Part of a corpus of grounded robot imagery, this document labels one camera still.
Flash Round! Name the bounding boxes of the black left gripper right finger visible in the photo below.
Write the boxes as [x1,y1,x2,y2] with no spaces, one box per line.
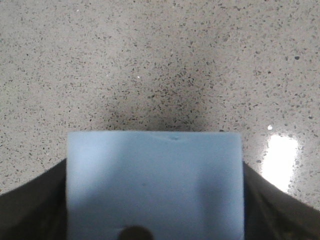
[243,162,320,240]

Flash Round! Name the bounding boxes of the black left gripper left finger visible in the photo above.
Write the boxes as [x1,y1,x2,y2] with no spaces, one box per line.
[0,159,67,240]

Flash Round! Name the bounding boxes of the light blue foam cube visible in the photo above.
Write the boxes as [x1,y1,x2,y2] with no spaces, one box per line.
[66,131,245,240]

